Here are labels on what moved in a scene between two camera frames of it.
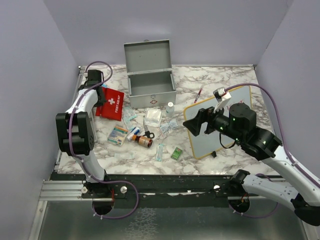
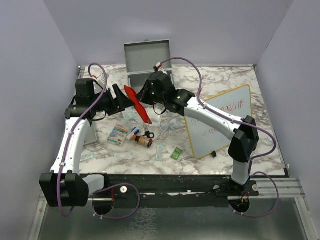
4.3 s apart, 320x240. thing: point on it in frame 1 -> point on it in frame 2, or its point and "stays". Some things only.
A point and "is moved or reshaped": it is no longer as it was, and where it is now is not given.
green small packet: [176, 153] stays
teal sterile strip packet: [159, 151] stays
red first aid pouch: [113, 107] is moved or reshaped
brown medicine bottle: [144, 141] stays
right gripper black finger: [194, 124] -> [142, 95]
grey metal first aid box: [151, 77] stays
